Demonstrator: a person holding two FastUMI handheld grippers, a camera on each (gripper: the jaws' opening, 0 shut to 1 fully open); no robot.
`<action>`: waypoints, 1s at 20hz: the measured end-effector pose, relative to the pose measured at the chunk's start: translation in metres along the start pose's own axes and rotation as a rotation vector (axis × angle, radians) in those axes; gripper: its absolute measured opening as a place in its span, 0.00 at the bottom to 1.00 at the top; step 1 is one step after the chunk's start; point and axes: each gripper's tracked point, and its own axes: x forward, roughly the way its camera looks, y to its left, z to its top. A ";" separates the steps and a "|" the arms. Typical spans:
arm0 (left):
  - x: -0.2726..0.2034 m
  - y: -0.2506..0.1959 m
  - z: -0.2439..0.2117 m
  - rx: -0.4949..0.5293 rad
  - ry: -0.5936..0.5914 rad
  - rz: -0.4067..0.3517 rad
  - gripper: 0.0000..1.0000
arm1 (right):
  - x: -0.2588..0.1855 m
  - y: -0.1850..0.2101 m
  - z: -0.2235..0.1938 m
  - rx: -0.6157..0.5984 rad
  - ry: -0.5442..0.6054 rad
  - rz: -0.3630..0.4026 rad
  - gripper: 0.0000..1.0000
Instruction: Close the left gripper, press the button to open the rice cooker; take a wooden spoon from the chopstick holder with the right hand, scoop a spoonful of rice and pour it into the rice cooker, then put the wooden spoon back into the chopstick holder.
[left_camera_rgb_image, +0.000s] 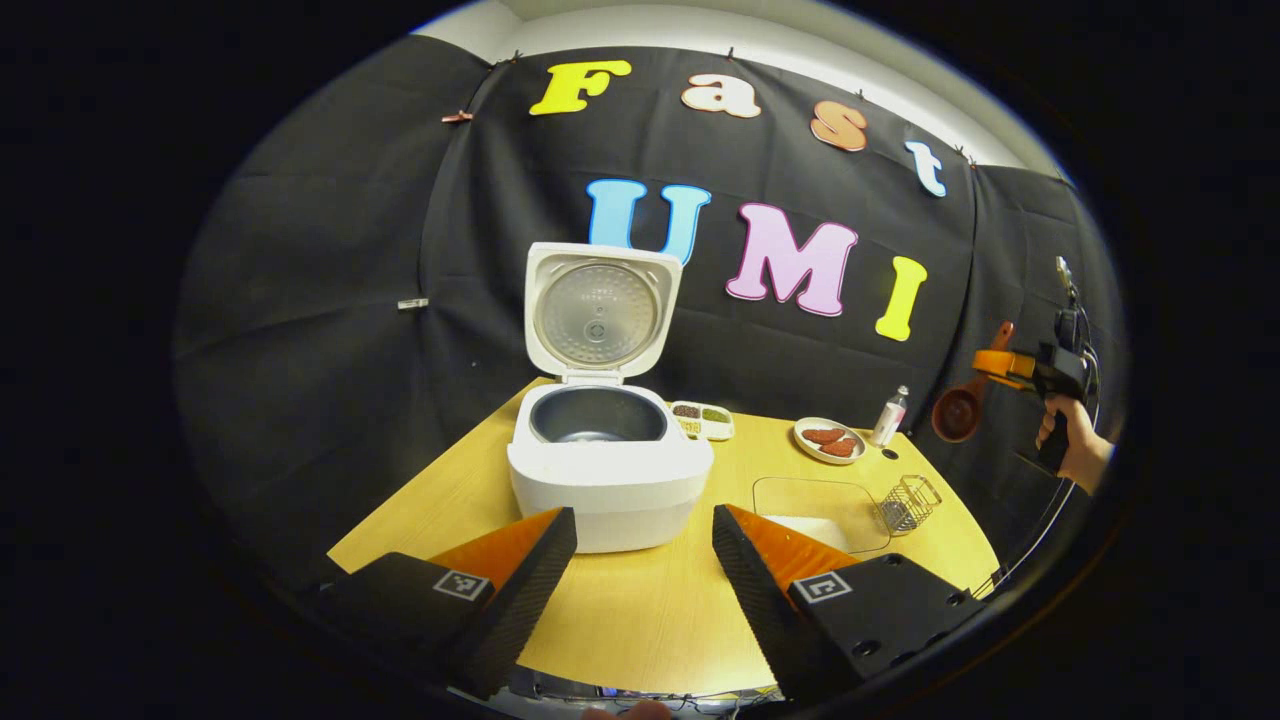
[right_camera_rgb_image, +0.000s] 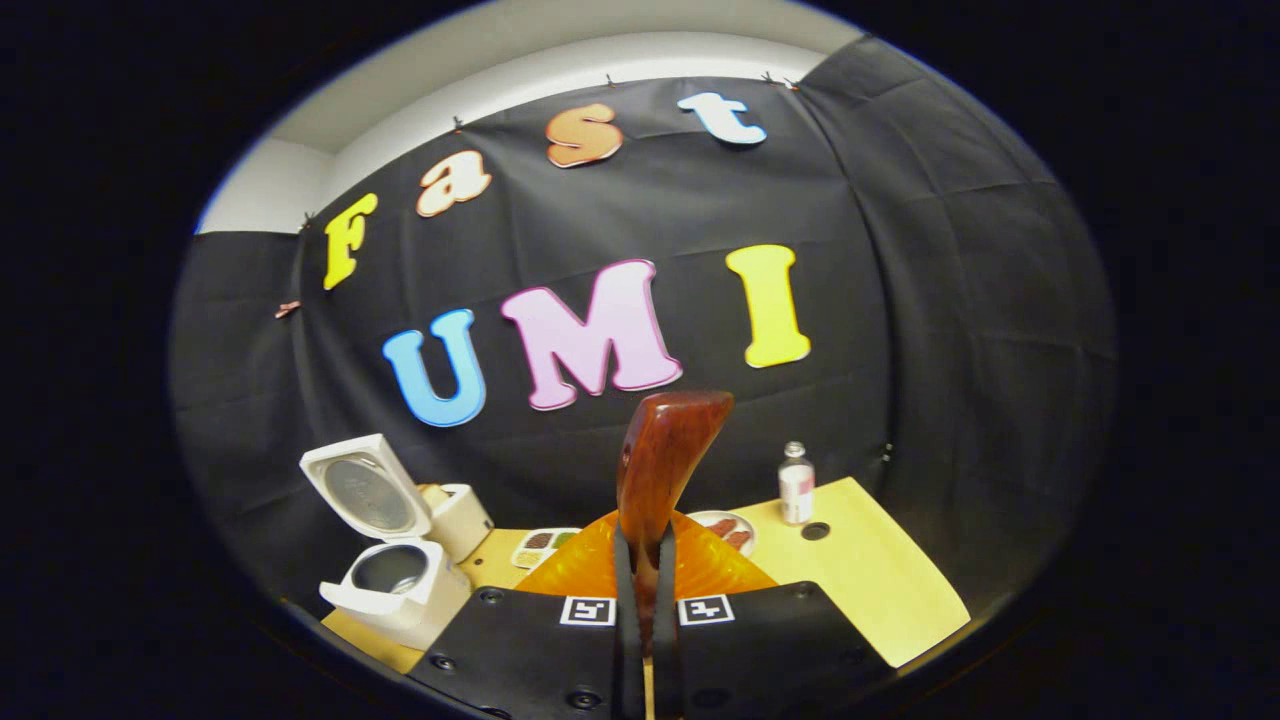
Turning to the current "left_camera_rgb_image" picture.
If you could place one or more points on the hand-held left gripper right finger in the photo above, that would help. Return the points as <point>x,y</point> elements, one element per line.
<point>765,610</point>

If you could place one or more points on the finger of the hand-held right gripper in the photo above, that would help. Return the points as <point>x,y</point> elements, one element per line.
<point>1015,383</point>
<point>1000,361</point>

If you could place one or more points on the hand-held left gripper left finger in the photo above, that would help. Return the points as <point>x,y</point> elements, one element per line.
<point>515,610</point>

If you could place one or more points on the wooden spoon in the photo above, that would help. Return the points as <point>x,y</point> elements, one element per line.
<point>957,412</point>

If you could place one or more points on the white rice cooker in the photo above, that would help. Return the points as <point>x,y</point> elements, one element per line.
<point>610,485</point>

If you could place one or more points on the clear plastic tray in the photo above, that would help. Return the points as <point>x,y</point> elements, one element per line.
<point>800,495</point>

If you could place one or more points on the small clear bottle pink label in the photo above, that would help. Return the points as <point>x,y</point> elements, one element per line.
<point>888,420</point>

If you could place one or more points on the white round plate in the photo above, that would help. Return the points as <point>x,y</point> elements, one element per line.
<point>808,450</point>

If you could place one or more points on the red meat piece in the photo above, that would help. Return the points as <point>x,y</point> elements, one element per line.
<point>823,436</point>
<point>840,448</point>

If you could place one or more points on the white divided grain dish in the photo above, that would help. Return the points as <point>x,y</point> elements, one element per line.
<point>702,420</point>

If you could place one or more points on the silver cloth clip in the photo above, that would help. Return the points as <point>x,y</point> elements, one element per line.
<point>413,303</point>

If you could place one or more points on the black backdrop cloth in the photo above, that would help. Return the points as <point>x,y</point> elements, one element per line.
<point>330,300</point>

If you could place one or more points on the copper cloth clip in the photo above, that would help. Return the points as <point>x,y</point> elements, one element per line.
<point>457,117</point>

